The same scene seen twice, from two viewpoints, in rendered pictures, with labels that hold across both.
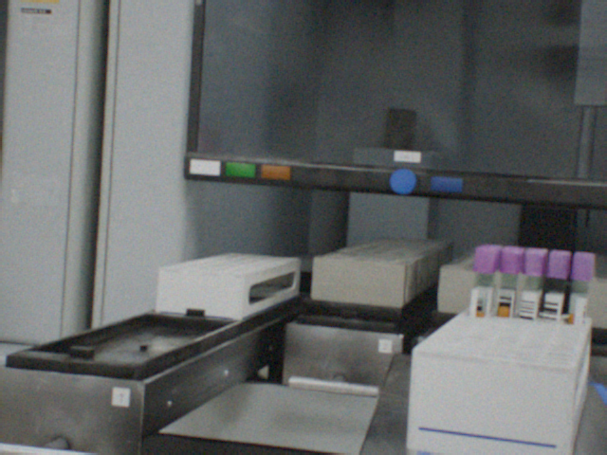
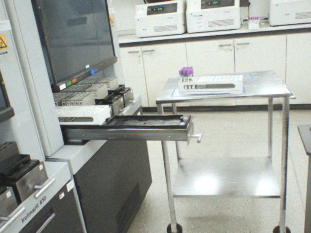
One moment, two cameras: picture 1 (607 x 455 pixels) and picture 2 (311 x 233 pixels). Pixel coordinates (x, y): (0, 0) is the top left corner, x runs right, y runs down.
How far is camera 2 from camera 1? 1.69 m
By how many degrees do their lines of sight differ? 84
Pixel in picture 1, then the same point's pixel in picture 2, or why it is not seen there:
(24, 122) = (12, 96)
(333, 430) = not seen: hidden behind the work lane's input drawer
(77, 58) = (17, 66)
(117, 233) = (45, 118)
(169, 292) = (101, 117)
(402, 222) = not seen: outside the picture
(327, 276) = (85, 102)
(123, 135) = (37, 87)
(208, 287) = (106, 111)
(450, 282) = (98, 91)
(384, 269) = (91, 95)
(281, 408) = not seen: hidden behind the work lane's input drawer
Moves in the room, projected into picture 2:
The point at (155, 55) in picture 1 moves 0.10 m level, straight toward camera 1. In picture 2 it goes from (37, 58) to (63, 54)
